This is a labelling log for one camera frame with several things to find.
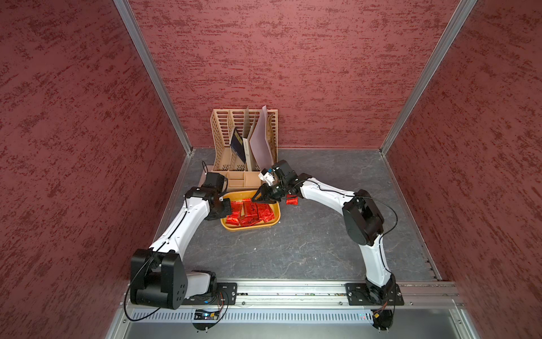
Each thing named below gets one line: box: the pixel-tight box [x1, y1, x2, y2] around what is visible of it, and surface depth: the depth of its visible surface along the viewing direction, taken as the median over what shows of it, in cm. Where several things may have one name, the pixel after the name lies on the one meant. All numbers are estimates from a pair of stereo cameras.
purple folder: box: [249, 105, 274, 171], surface depth 93 cm
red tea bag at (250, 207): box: [242, 198, 258, 217], surface depth 90 cm
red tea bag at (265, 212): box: [257, 203, 276, 224], surface depth 90 cm
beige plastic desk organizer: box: [209, 108, 279, 191], surface depth 102 cm
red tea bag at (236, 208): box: [230, 201, 243, 218], surface depth 90 cm
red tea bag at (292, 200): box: [285, 194, 299, 206], surface depth 100 cm
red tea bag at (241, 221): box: [225, 214, 260, 227], surface depth 87 cm
